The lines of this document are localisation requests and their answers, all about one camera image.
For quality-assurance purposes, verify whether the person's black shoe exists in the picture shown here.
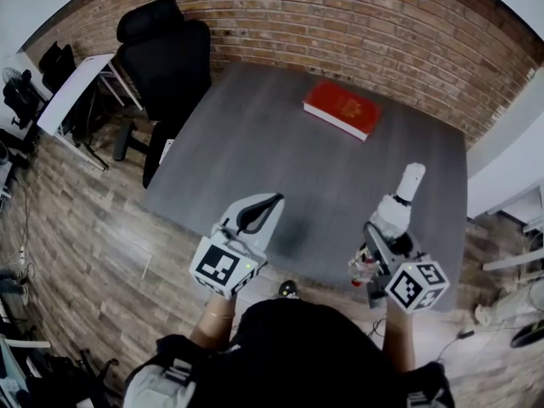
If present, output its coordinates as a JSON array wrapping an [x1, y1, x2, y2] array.
[[277, 279, 299, 300]]

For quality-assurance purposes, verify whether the white straight-leg desk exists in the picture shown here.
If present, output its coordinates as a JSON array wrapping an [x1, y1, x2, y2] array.
[[467, 184, 544, 272]]

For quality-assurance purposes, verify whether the person's right forearm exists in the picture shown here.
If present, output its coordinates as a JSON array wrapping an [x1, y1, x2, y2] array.
[[383, 303, 417, 373]]

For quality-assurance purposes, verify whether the red hardcover book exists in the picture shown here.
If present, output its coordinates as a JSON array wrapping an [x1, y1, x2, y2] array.
[[302, 79, 383, 142]]

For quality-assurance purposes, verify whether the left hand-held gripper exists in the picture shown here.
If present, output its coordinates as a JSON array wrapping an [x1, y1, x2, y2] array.
[[189, 192, 285, 300]]

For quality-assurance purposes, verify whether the grey wooden table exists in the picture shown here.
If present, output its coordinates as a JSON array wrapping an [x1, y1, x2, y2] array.
[[141, 60, 469, 315]]

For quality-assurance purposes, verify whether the person's left forearm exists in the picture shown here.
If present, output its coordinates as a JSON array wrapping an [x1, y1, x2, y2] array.
[[190, 296, 238, 351]]

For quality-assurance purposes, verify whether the black green-edged disc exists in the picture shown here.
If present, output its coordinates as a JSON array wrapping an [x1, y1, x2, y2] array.
[[508, 320, 544, 349]]

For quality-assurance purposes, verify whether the white metal frame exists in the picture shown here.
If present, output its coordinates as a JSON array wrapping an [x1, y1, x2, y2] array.
[[0, 333, 53, 408]]

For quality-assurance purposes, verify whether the white trestle-leg desk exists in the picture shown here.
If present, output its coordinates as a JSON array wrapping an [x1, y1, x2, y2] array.
[[36, 53, 145, 173]]

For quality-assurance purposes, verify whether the white plastic bag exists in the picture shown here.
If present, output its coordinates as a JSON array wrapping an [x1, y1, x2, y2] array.
[[473, 286, 544, 327]]

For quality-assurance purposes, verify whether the person's black top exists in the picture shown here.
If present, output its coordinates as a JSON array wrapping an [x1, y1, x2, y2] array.
[[125, 297, 456, 408]]

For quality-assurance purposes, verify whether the black high-back office chair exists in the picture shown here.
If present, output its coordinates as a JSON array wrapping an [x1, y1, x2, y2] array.
[[113, 0, 213, 190]]

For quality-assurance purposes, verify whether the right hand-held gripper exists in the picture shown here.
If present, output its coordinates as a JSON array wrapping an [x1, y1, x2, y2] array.
[[361, 222, 451, 315]]

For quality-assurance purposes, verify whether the black floor cable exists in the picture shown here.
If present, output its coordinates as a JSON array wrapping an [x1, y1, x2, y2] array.
[[436, 329, 476, 366]]

